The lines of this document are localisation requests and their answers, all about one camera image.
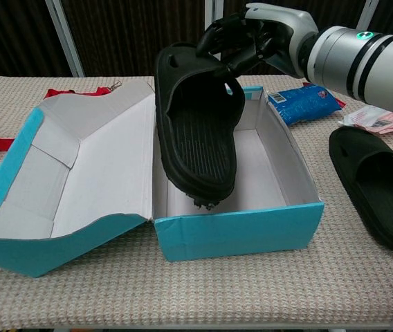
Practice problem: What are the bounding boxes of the blue snack packet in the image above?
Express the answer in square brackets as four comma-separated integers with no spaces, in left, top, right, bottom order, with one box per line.
[267,84,346,126]

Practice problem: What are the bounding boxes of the pink white plastic packet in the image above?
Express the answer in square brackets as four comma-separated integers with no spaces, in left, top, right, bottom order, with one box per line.
[338,105,393,135]

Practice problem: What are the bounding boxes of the grey metal partition post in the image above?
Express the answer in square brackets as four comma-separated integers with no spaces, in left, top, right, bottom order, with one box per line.
[203,0,223,26]
[355,0,381,32]
[44,0,86,77]

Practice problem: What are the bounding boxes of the teal white cardboard shoe box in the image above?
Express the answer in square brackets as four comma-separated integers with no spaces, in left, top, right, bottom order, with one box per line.
[0,80,326,279]

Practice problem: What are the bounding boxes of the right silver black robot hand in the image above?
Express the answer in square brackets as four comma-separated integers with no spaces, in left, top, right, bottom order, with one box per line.
[195,2,318,79]

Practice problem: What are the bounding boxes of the beige woven table cloth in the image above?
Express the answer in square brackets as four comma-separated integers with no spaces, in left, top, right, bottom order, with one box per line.
[0,74,393,329]

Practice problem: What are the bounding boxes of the black rubber slipper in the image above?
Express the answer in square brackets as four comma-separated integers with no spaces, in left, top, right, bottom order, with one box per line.
[154,41,246,211]
[328,126,393,255]

